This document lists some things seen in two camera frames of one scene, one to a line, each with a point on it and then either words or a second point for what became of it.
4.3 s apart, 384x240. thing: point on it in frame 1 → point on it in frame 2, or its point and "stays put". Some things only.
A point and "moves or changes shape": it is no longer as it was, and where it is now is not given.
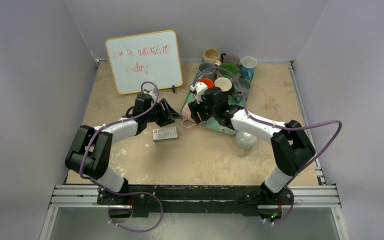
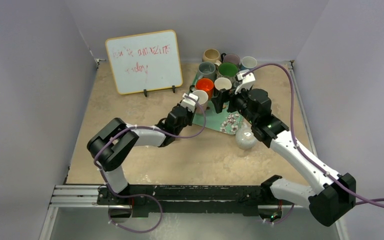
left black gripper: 168,115 → 190,114
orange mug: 210,84 stays put
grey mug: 206,69 stays put
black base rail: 196,201 stays put
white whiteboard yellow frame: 153,57 stays put
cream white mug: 230,66 → 222,82
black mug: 224,84 moves or changes shape
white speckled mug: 245,140 stays put
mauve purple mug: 231,58 stays put
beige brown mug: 211,55 stays put
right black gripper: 196,110 → 233,100
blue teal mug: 248,64 stays put
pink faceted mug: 186,115 moves or changes shape
